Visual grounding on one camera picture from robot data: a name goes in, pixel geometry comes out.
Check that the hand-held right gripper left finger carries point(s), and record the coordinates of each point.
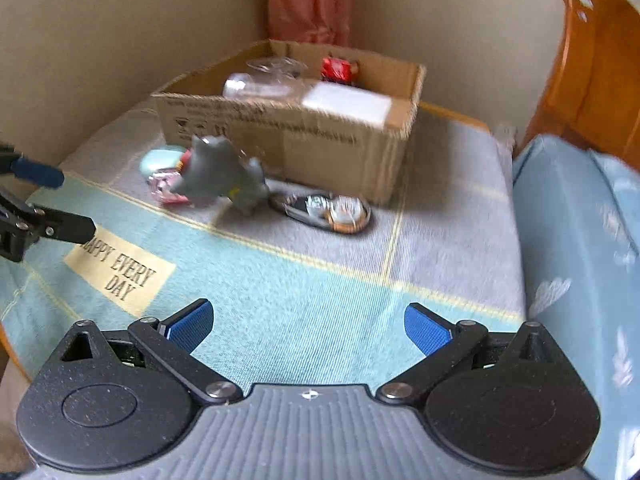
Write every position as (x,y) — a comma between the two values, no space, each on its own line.
(192,324)

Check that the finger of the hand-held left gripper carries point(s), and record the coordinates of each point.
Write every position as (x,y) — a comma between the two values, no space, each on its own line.
(60,224)
(37,172)

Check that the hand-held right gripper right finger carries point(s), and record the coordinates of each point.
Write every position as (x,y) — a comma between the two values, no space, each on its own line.
(425,331)

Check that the grey elephant toy figure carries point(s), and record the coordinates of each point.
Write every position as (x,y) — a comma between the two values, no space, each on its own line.
(215,175)

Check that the brown cardboard box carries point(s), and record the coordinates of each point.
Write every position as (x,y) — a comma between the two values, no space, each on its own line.
(325,155)

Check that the tall clear plastic jar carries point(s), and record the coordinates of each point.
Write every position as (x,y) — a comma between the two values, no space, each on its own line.
(255,87)

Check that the white plastic bottle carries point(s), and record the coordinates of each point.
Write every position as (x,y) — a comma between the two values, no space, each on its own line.
(347,102)

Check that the round clear plastic lid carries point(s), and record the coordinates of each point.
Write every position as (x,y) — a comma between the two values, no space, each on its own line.
(275,65)

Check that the red toy train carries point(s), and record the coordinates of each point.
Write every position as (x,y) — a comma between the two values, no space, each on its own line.
(337,70)

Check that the small pink plastic item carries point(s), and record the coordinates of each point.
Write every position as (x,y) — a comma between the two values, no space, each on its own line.
(165,187)

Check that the mint green oval case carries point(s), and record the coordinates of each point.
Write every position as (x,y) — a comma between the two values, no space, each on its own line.
(157,160)

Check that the checkered blue grey tablecloth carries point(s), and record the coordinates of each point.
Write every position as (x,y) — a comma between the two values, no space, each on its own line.
(310,285)

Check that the blue floral bed sheet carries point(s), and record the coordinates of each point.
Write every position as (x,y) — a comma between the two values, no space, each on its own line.
(575,260)

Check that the wooden bed headboard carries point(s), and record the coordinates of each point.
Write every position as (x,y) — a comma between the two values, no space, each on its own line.
(595,85)

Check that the pink beige curtain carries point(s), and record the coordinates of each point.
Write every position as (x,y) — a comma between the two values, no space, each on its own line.
(310,5)

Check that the white wall socket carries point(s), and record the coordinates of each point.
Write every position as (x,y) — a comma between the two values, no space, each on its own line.
(505,135)

